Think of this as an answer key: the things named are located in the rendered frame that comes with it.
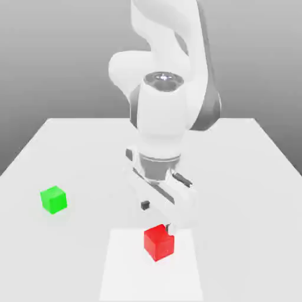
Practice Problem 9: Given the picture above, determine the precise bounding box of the small green cube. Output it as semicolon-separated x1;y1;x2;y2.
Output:
40;185;68;215

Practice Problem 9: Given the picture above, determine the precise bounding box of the small red cube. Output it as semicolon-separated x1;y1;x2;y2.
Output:
143;224;175;262

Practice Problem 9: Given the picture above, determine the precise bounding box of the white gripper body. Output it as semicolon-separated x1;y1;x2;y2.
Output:
122;164;199;228

